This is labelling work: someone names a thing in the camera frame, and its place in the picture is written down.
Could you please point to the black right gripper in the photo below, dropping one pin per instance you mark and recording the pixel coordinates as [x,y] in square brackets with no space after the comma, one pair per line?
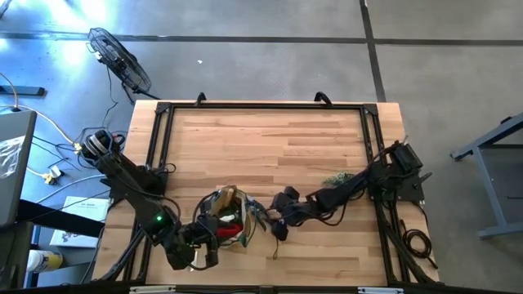
[300,212]

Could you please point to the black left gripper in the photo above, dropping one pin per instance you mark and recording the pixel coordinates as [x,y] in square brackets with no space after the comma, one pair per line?
[196,239]

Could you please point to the red gardening glove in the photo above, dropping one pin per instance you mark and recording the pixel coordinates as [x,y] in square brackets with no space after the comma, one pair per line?
[229,231]

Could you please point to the beige green gardening bag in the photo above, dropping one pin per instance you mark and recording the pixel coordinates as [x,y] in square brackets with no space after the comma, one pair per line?
[244,212]

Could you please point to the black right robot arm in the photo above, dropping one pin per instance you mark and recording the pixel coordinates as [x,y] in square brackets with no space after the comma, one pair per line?
[347,190]

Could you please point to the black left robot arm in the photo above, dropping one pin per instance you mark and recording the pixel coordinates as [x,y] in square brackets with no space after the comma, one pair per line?
[130,183]

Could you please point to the clear plastic bag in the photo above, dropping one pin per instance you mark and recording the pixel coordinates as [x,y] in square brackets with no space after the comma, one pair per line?
[8,157]

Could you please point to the white plastic strip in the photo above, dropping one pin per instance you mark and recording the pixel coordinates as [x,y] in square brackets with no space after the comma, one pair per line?
[152,290]
[381,290]

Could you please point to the black table clamp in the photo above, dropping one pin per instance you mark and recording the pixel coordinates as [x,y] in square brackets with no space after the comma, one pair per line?
[323,98]
[200,98]

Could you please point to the white yellow bottle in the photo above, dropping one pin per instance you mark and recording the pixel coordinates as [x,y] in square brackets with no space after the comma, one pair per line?
[43,261]

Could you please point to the yellow power plug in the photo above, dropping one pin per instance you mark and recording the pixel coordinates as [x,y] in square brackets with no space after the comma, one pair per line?
[52,175]

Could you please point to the black floor fan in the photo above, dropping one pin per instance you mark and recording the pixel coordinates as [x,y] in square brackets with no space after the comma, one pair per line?
[120,61]

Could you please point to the grey flat panel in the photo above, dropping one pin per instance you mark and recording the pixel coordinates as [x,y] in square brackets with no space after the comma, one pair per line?
[16,183]

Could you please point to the grey metal table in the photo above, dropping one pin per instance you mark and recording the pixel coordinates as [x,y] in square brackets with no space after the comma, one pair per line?
[488,179]

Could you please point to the black floor bar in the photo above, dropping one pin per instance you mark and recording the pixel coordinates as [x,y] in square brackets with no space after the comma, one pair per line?
[22,90]

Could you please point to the black shelf frame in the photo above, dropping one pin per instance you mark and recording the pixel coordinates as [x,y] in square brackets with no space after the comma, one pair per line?
[49,214]

